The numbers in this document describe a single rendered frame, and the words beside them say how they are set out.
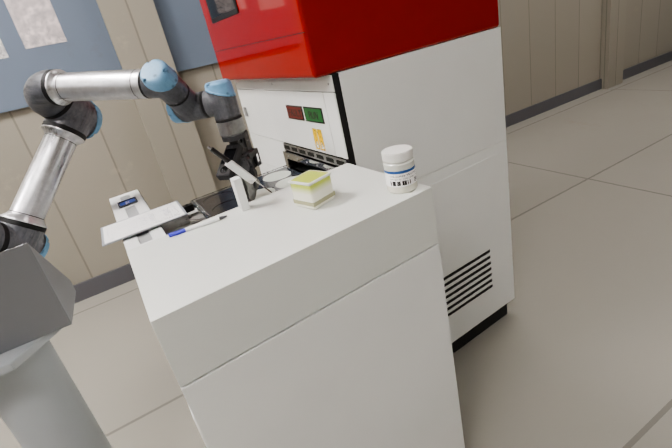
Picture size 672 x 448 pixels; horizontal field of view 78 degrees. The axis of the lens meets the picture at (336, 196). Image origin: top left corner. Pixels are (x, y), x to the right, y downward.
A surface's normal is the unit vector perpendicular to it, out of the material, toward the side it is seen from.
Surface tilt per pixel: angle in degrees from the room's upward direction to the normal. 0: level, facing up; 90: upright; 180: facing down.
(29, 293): 90
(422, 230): 90
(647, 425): 0
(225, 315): 90
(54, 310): 90
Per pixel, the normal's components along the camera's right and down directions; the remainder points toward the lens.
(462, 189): 0.52, 0.22
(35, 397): 0.73, 0.11
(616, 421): -0.20, -0.91
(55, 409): 0.87, 0.00
